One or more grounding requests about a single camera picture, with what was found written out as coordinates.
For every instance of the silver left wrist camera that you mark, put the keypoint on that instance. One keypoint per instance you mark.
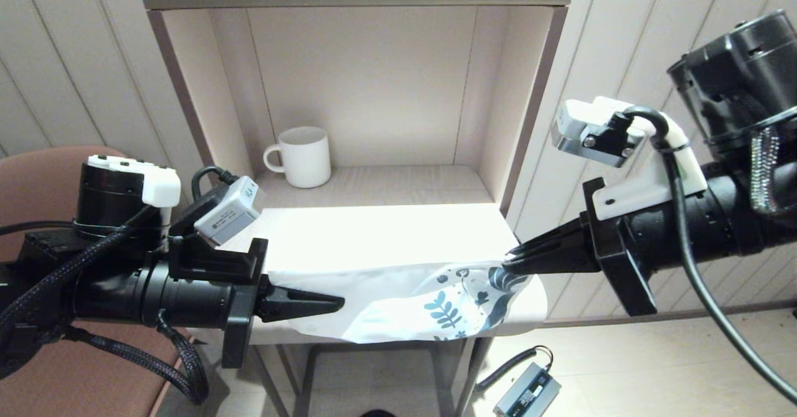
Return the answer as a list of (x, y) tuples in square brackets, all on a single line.
[(227, 215)]

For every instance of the black left camera bracket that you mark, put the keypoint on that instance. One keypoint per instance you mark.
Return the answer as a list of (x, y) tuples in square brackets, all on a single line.
[(212, 267)]

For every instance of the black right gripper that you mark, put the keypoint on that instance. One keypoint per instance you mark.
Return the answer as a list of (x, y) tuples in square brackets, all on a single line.
[(716, 230)]

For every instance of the white floral zip pouch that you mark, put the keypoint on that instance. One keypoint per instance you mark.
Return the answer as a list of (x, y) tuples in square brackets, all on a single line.
[(386, 305)]

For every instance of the white right camera bracket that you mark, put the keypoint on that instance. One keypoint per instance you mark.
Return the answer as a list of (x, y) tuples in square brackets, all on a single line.
[(641, 196)]

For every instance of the white ribbed ceramic mug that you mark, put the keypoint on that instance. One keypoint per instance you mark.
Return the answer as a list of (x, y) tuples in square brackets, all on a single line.
[(308, 155)]

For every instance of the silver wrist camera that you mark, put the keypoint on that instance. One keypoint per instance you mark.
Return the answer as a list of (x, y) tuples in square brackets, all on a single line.
[(227, 215), (576, 124)]

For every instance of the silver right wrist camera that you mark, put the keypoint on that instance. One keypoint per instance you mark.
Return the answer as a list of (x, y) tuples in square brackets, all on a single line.
[(576, 124)]

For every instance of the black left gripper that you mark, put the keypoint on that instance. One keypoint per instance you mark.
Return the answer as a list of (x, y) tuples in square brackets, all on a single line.
[(187, 299)]

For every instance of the grey power adapter box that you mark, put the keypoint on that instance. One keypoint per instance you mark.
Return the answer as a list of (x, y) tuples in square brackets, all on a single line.
[(526, 392)]

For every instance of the brown upholstered chair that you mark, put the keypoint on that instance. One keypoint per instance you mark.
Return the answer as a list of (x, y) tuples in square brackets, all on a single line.
[(37, 180)]

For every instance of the light wooden shelf desk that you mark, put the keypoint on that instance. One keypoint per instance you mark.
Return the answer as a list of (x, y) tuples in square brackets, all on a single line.
[(373, 236)]

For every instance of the black robot torso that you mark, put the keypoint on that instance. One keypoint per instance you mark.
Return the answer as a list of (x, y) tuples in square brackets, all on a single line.
[(378, 414)]

